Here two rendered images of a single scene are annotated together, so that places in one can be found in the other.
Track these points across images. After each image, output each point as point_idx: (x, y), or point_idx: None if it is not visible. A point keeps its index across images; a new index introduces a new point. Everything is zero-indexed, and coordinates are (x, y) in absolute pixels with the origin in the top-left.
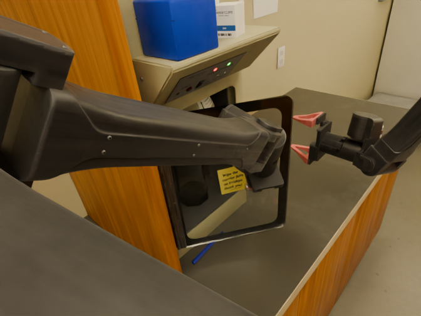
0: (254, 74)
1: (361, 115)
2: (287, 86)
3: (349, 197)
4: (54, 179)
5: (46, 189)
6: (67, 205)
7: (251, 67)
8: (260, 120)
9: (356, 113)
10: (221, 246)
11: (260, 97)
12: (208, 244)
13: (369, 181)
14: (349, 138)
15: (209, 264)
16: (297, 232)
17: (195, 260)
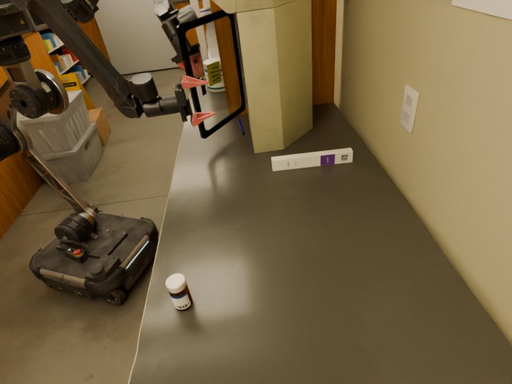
0: (500, 200)
1: (143, 74)
2: None
3: (177, 199)
4: (337, 59)
5: (335, 61)
6: (337, 84)
7: (500, 174)
8: (161, 3)
9: (148, 75)
10: (235, 131)
11: (495, 276)
12: (241, 126)
13: (164, 225)
14: (157, 98)
15: (231, 125)
16: (199, 158)
17: (238, 120)
